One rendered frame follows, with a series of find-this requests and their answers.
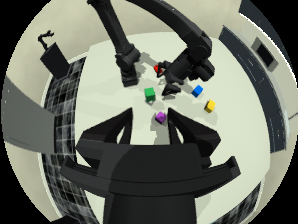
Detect purple cube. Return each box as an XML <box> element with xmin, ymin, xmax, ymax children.
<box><xmin>155</xmin><ymin>111</ymin><xmax>166</xmax><ymax>124</ymax></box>

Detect blue block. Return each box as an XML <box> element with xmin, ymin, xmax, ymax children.
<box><xmin>191</xmin><ymin>85</ymin><xmax>203</xmax><ymax>98</ymax></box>

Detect yellow block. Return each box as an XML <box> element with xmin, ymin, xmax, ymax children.
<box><xmin>204</xmin><ymin>100</ymin><xmax>216</xmax><ymax>113</ymax></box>

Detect green block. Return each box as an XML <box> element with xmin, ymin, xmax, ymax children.
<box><xmin>144</xmin><ymin>87</ymin><xmax>155</xmax><ymax>102</ymax></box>

